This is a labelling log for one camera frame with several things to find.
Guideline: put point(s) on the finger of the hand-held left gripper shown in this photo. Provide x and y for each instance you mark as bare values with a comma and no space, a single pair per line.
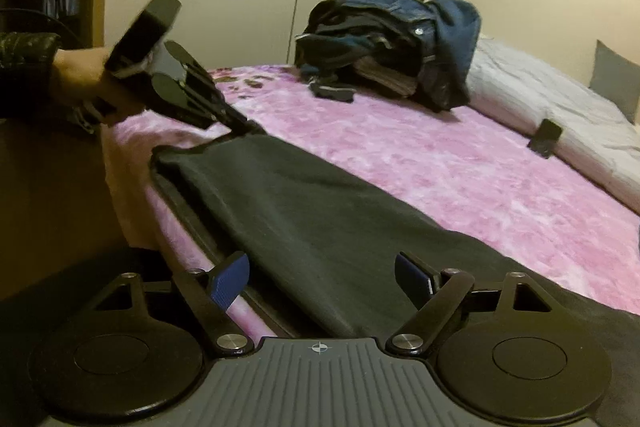
210,117
220,102

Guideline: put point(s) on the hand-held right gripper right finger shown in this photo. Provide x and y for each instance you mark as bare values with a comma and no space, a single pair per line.
412,281

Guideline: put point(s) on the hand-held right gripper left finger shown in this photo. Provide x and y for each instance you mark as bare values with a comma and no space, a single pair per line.
229,282

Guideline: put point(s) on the black garment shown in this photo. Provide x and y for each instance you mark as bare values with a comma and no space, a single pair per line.
310,217

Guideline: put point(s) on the person's left forearm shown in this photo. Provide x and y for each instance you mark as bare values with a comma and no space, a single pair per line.
25,67

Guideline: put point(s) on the pile of dark clothes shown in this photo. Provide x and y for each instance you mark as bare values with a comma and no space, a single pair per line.
360,52

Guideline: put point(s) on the person's left hand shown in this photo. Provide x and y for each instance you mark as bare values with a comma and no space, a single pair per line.
82,74

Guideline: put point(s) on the small black object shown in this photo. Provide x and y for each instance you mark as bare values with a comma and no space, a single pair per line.
331,91

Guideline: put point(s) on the pink fluffy blanket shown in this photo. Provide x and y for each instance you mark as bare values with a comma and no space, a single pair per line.
400,167

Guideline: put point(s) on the black phone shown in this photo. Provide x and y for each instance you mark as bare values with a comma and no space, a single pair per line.
545,138

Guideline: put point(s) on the grey duvet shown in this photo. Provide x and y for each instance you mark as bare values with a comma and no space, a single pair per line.
575,127

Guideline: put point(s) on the blue denim jacket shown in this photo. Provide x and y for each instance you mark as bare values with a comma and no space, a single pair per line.
450,27

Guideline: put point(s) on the grey pillow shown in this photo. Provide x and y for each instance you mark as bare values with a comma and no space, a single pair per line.
617,79

